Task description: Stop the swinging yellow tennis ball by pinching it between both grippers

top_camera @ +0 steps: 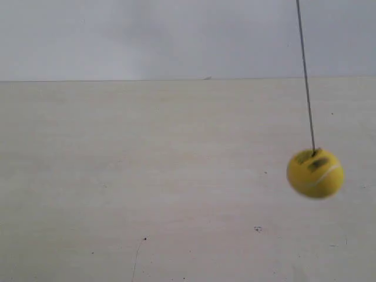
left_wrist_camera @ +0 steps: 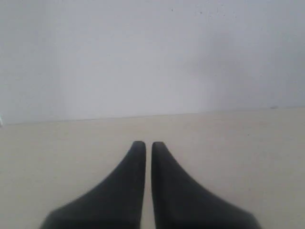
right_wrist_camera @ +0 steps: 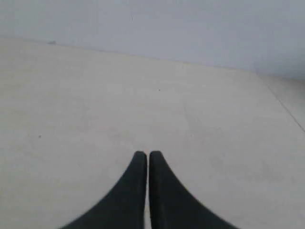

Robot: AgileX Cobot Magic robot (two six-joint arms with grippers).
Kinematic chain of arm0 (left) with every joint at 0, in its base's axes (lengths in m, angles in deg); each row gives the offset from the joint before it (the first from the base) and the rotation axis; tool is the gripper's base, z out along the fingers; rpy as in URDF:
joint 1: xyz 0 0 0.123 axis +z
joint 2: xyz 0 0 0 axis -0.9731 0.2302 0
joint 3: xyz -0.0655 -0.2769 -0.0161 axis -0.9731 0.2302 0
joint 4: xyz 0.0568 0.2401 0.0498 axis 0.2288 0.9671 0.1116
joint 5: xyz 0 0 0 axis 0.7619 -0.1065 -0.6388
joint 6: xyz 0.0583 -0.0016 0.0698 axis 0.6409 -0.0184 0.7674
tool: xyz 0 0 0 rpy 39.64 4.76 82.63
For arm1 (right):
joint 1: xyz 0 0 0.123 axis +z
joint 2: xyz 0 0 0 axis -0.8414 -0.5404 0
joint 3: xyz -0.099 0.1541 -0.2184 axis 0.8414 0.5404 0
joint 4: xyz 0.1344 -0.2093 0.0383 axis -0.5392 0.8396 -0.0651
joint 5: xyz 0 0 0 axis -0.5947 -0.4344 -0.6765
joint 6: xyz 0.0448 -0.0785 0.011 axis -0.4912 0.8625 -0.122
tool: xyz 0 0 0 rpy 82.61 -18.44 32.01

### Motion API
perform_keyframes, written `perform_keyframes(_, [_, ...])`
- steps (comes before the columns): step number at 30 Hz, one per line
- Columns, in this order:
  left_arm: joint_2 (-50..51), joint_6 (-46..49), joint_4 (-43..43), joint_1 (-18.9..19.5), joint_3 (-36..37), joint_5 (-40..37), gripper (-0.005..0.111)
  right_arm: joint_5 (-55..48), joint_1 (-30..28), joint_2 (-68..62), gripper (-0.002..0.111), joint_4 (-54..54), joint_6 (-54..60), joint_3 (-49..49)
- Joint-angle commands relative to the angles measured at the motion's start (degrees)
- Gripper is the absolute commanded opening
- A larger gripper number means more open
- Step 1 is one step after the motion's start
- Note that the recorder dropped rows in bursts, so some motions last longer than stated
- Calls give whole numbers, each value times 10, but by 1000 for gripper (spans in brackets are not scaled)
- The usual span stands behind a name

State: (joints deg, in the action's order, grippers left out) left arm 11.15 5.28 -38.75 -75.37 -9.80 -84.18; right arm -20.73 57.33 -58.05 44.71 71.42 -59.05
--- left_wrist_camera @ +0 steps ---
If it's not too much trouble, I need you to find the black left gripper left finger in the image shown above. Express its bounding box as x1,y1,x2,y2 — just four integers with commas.
41,141,146,229

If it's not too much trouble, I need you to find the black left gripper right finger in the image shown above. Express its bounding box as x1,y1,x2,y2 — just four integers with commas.
152,142,260,229

